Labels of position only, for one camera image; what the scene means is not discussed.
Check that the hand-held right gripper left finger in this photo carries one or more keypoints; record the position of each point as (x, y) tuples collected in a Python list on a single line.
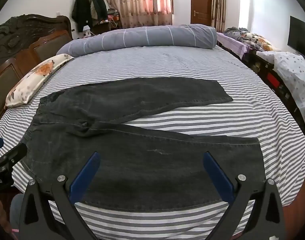
[(85, 175)]

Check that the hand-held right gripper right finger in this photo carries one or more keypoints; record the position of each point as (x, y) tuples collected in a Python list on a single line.
[(217, 175)]

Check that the black denim pants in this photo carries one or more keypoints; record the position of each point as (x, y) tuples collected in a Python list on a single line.
[(142, 175)]

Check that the person's grey trouser leg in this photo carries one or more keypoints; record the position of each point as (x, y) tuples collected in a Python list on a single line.
[(16, 210)]

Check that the white floral pillow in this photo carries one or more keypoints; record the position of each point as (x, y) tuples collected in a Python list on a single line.
[(40, 75)]

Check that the carved dark wooden headboard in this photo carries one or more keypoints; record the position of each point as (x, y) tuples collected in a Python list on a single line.
[(17, 45)]

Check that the red box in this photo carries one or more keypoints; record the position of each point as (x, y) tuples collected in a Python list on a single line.
[(273, 80)]

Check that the grey white striped bed sheet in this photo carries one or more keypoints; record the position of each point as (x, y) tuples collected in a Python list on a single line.
[(192, 65)]

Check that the white dotted cloth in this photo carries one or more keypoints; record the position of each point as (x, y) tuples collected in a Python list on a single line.
[(292, 72)]

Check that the light purple sheet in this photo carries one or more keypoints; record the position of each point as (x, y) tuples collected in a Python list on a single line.
[(232, 42)]

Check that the small white ornament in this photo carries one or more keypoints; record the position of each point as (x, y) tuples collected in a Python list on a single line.
[(86, 31)]

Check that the floral blanket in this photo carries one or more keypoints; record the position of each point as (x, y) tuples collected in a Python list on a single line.
[(257, 40)]

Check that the dark wooden nightstand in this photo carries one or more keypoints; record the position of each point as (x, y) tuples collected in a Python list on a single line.
[(102, 28)]

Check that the rolled grey checked duvet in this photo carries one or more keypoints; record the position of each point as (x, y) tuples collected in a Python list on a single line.
[(142, 37)]

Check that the black hanging jacket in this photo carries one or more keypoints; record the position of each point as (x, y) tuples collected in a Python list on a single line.
[(81, 10)]

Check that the black flat television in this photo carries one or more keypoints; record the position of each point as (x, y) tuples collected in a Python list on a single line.
[(301, 37)]

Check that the patterned beige curtain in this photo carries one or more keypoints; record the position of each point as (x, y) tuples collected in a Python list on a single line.
[(218, 5), (135, 0)]

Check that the dark green hanging coat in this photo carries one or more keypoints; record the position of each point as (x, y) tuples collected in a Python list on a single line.
[(100, 5)]

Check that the brown wooden door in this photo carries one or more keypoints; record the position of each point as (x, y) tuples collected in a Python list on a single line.
[(201, 2)]

